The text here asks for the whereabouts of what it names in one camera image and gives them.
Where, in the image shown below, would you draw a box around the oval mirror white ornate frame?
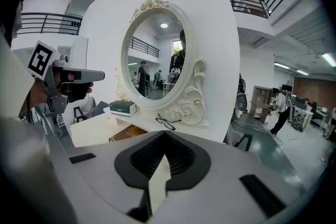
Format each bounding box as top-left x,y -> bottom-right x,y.
114,0 -> 211,129

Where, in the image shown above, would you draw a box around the wooden shelf cabinet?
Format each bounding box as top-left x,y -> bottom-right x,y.
248,85 -> 274,124

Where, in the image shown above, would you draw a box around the white office desk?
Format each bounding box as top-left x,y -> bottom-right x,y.
290,102 -> 329,132

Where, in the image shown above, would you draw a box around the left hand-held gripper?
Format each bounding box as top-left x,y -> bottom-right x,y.
27,40 -> 106,116

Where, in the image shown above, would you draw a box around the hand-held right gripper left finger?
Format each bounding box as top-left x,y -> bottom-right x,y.
48,130 -> 171,224

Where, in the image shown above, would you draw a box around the white dressing table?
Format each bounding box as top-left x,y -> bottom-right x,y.
70,106 -> 211,148

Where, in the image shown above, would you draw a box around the white standing device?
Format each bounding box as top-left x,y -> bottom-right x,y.
234,73 -> 249,120

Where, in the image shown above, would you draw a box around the white gripper camera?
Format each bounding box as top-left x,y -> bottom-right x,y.
59,54 -> 71,67

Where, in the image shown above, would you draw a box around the white floor cable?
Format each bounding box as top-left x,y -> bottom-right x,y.
232,118 -> 284,146

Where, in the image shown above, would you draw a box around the white backdrop board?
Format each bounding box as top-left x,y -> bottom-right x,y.
80,0 -> 241,143

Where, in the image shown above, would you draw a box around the brown book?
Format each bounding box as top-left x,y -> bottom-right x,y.
108,124 -> 148,143

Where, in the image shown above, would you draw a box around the black frame eyeglasses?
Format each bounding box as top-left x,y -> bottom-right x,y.
155,113 -> 177,131

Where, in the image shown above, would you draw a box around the person's left hand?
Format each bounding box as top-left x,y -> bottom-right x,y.
30,80 -> 95,110

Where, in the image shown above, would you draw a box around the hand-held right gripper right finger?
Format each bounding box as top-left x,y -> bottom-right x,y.
143,130 -> 307,224

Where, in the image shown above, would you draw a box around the green and white tissue box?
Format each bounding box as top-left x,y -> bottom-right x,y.
109,100 -> 137,117

